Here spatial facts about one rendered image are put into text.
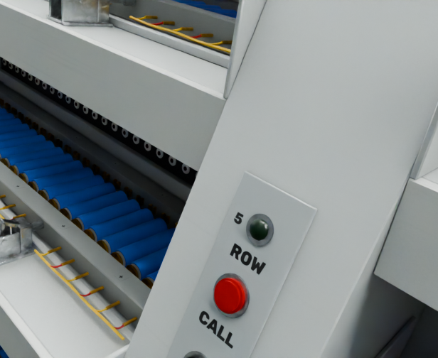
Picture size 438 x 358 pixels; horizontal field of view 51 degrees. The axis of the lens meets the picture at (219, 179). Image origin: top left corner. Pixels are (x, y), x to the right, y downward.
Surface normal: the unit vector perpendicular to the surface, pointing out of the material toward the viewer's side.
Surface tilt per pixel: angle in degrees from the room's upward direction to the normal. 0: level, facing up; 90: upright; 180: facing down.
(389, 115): 90
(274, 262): 90
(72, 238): 19
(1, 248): 90
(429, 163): 90
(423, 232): 109
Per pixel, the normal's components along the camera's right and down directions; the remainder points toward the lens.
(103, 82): -0.69, 0.22
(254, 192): -0.60, -0.08
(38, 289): 0.16, -0.89
